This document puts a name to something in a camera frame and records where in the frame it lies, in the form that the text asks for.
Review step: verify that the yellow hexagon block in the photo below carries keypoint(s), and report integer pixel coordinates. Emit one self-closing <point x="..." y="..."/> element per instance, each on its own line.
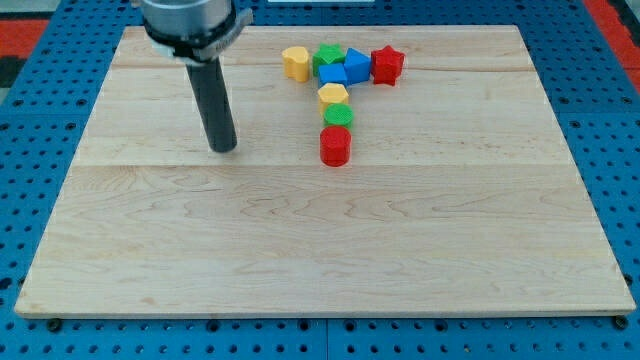
<point x="331" y="93"/>

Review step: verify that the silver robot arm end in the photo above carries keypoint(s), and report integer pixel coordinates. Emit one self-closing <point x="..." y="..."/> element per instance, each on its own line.
<point x="195" y="32"/>

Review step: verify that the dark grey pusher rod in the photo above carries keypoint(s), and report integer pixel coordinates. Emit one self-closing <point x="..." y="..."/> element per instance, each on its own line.
<point x="209" y="89"/>

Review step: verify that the blue cube block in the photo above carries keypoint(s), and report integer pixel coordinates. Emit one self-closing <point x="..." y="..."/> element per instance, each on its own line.
<point x="332" y="73"/>

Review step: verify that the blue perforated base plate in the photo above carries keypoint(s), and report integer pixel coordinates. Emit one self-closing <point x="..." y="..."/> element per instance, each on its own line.
<point x="57" y="83"/>

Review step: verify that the blue triangle block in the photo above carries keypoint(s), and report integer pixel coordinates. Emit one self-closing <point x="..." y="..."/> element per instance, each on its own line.
<point x="357" y="66"/>

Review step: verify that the green cylinder block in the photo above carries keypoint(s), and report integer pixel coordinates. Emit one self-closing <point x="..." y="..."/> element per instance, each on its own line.
<point x="338" y="114"/>

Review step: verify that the light wooden board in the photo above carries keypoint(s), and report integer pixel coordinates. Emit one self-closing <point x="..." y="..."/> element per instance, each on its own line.
<point x="460" y="198"/>

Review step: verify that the red cylinder block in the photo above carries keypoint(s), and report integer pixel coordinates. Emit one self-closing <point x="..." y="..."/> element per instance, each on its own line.
<point x="335" y="145"/>

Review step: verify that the green star block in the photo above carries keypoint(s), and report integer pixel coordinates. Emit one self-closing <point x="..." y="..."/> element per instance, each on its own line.
<point x="327" y="54"/>

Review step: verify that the red star block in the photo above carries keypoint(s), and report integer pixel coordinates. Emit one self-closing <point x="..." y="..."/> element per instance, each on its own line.
<point x="386" y="65"/>

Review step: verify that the yellow heart block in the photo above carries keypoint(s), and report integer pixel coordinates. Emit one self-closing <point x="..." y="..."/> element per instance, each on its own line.
<point x="296" y="63"/>

